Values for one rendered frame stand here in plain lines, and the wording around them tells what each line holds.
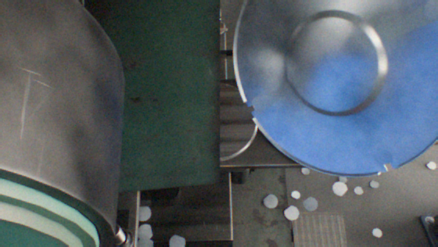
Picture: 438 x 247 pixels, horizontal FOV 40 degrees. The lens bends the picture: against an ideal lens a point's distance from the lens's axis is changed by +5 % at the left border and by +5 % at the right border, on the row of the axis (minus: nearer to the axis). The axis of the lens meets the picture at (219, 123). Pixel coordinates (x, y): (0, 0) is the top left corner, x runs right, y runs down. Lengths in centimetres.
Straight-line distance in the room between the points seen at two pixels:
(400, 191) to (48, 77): 154
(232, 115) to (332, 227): 67
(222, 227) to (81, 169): 67
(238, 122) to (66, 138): 65
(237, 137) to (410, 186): 95
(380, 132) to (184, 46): 46
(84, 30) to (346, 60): 55
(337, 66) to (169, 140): 36
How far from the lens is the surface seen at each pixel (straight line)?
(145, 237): 83
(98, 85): 18
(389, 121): 72
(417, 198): 168
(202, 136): 39
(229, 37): 105
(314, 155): 77
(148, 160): 43
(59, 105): 16
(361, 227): 161
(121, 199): 80
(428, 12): 68
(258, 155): 79
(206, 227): 83
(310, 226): 142
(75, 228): 18
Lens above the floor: 151
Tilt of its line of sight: 64 degrees down
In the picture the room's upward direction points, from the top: straight up
